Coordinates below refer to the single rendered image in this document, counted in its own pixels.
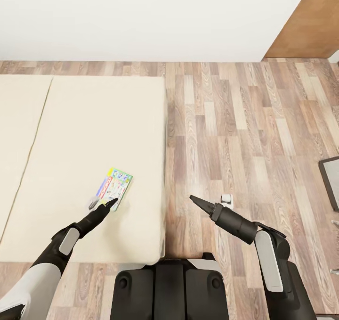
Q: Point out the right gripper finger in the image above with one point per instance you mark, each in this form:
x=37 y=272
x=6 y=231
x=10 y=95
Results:
x=205 y=205

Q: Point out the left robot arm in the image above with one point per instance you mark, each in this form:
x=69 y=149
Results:
x=31 y=297

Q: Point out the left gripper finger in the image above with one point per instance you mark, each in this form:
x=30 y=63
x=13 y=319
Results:
x=111 y=203

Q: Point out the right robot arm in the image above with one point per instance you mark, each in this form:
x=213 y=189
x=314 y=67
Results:
x=286 y=296

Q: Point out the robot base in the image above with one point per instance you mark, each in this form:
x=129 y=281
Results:
x=171 y=289

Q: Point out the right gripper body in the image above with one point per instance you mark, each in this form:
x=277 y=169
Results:
x=227 y=219

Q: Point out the board game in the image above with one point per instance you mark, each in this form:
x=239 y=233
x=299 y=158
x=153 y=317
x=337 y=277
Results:
x=114 y=186

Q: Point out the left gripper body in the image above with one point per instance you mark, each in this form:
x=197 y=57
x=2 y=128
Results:
x=97 y=216

